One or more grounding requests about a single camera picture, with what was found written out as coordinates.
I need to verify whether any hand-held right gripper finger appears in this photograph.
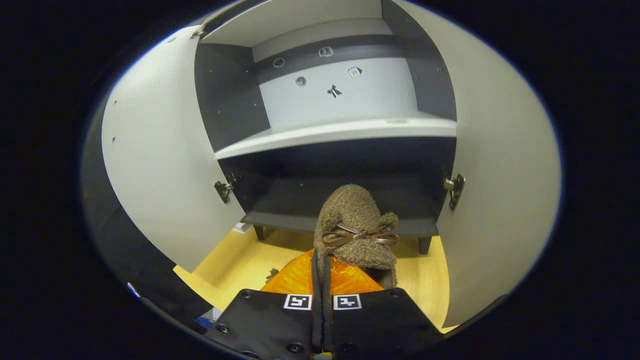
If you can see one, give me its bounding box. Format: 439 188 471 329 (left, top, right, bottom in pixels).
323 252 446 359
206 248 324 360

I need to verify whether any grey shoe cabinet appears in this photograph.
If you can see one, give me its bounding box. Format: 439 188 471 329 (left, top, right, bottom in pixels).
194 0 458 256

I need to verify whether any grey cabinet door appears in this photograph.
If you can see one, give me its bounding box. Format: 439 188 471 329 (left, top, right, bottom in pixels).
101 25 246 273
395 0 562 328

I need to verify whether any metal door hinge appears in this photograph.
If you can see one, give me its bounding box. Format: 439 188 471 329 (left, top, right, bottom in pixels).
214 172 242 204
444 173 466 212

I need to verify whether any blue book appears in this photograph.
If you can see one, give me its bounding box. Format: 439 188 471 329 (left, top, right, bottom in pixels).
194 307 223 331

